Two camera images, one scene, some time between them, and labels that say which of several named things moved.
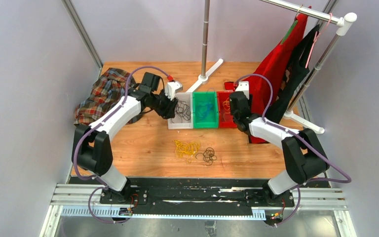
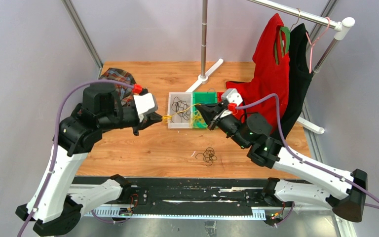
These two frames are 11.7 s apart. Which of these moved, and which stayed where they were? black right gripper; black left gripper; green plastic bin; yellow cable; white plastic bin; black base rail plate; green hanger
Moved: black right gripper; yellow cable; green hanger; black left gripper
Stayed: black base rail plate; green plastic bin; white plastic bin
